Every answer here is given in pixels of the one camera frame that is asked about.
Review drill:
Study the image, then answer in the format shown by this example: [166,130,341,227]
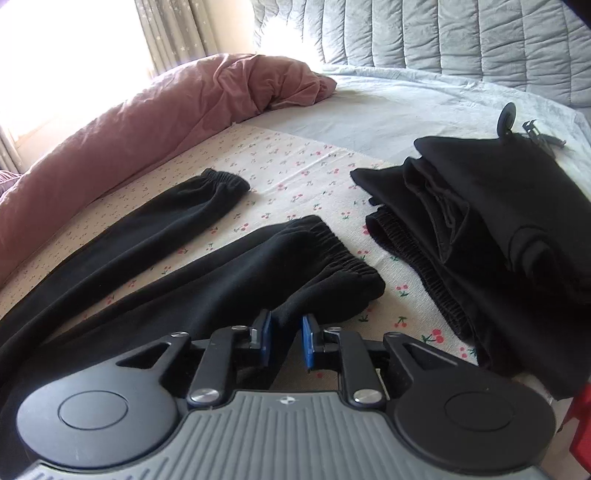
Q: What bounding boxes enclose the black pants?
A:
[1,169,385,479]

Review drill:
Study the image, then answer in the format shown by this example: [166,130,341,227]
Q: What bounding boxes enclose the cherry print cloth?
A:
[1,124,477,363]

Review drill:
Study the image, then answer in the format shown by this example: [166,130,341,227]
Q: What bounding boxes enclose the folded black clothes stack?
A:
[351,134,590,399]

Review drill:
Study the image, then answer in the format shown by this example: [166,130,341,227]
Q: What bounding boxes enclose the light blue bed sheet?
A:
[253,66,590,191]

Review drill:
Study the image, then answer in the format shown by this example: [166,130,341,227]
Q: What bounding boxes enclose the pink duvet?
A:
[1,54,337,280]

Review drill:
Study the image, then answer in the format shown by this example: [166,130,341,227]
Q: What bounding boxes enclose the red stool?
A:
[566,383,591,473]

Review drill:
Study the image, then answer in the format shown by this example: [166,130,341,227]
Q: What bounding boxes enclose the grey star curtain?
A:
[134,0,218,75]

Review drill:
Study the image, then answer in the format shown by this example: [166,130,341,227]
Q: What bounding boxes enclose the grey quilted headboard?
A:
[252,1,590,114]

